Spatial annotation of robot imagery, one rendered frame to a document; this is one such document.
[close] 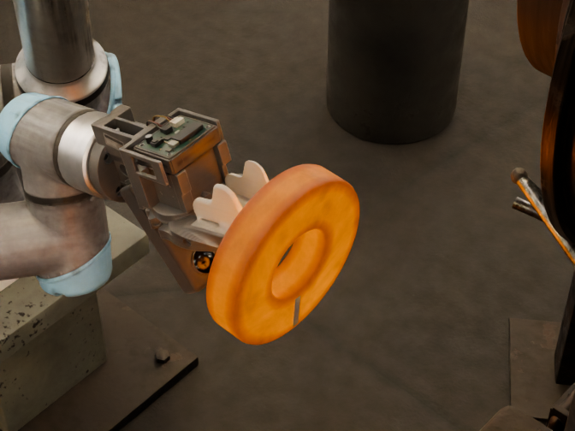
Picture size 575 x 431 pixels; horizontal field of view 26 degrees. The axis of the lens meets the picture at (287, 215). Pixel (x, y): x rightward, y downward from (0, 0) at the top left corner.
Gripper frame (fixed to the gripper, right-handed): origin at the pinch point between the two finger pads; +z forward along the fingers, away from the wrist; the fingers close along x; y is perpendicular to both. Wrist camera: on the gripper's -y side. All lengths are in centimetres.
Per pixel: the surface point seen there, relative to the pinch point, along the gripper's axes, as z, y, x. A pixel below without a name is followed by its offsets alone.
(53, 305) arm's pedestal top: -64, -39, 9
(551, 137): 28.3, 17.5, -1.2
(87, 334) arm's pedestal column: -75, -55, 17
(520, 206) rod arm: 14.0, -1.1, 12.9
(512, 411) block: 20.2, -10.3, 0.8
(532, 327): -34, -79, 71
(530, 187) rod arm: 15.5, 1.4, 12.5
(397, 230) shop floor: -64, -71, 75
